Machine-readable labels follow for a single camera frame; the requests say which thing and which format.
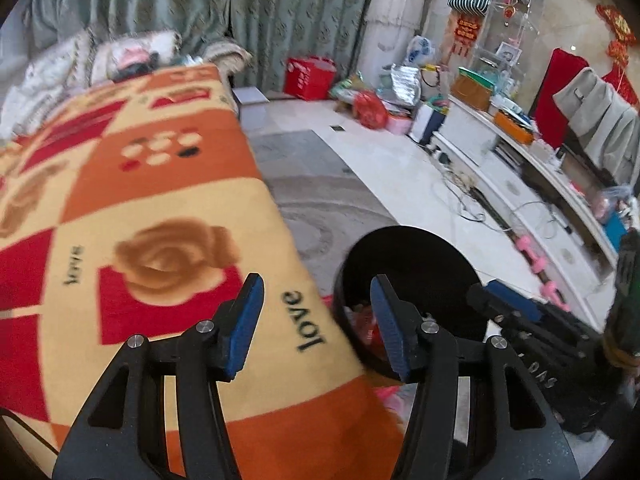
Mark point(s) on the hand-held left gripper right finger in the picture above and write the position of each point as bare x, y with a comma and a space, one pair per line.
392, 330

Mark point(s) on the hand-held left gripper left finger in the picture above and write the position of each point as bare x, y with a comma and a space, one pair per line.
245, 330

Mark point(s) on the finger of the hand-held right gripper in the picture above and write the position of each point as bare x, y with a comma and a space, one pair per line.
482, 300
515, 302

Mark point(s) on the black trash bin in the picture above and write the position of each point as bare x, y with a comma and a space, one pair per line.
415, 255

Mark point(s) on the pink dumbbell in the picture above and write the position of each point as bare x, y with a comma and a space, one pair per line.
531, 252
556, 294

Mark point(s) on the pink plastic bag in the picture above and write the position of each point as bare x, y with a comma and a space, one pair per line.
395, 402

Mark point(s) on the white long cabinet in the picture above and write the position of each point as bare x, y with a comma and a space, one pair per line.
500, 175

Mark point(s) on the grey patterned rug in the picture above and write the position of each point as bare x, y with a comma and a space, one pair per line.
320, 200

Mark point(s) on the red orange printed blanket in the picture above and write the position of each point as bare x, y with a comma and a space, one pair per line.
150, 185

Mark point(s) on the orange box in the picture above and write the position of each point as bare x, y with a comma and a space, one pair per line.
512, 127

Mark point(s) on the white and navy box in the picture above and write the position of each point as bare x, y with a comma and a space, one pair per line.
425, 125

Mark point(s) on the pink floor box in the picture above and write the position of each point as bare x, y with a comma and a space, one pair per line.
400, 122

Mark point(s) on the wooden box green lid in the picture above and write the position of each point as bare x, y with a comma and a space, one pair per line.
472, 90

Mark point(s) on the grey jacket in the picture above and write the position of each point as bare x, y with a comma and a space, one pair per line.
600, 110

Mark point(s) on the red cloth cover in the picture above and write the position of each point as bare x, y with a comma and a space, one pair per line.
555, 90

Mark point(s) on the red plastic shopping bag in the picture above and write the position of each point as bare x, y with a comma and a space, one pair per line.
370, 110

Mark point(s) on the grey bedside box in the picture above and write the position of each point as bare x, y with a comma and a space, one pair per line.
250, 102

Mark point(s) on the silver insulated bag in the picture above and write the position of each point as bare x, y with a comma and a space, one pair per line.
406, 85

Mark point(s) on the green snack bags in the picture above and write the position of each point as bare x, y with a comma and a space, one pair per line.
350, 90

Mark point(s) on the white blue plastic bag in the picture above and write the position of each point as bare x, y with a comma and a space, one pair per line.
420, 52

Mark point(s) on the red box by curtain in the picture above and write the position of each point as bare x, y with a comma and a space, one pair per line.
310, 77

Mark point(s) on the red hanging knot ornament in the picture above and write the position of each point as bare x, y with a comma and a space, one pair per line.
467, 30

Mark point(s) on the small patterned cushion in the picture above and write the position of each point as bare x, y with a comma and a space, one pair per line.
225, 55

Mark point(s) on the clear glass shelf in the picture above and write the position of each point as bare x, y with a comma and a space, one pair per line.
505, 20

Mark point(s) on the pink and dark clothes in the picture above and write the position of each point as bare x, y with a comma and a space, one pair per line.
135, 62

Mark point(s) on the floral embroidered pillow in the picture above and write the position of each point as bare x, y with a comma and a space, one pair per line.
165, 45

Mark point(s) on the cloth covered standing appliance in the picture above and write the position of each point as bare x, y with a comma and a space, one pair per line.
395, 10

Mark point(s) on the green patterned curtain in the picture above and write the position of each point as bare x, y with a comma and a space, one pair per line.
275, 10

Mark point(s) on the red wall ornament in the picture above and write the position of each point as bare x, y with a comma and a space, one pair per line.
617, 30

